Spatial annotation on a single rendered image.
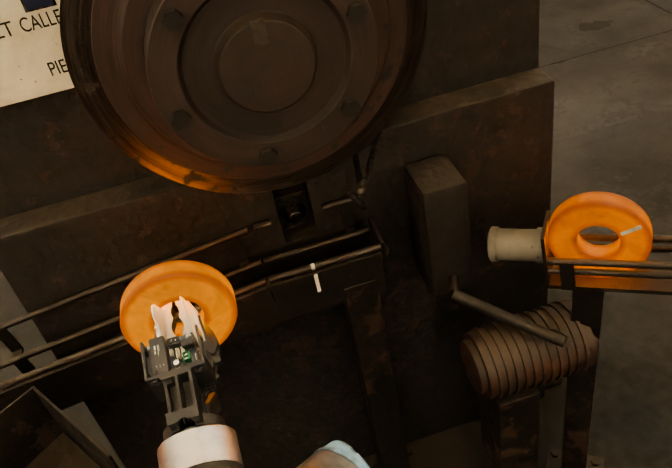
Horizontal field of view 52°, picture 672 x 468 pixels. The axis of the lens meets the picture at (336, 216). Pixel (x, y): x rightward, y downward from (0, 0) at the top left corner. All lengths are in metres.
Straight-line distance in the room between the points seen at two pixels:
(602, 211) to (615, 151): 1.51
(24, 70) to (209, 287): 0.41
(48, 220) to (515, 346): 0.79
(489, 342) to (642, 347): 0.79
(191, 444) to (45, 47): 0.58
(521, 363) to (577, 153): 1.47
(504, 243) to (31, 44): 0.78
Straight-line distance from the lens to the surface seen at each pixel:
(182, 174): 1.00
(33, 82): 1.09
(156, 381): 0.85
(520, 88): 1.22
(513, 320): 1.22
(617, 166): 2.55
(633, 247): 1.16
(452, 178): 1.13
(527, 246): 1.17
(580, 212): 1.12
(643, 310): 2.05
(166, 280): 0.91
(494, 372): 1.23
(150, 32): 0.82
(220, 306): 0.95
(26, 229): 1.18
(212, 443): 0.80
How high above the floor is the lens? 1.47
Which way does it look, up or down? 38 degrees down
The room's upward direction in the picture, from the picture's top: 12 degrees counter-clockwise
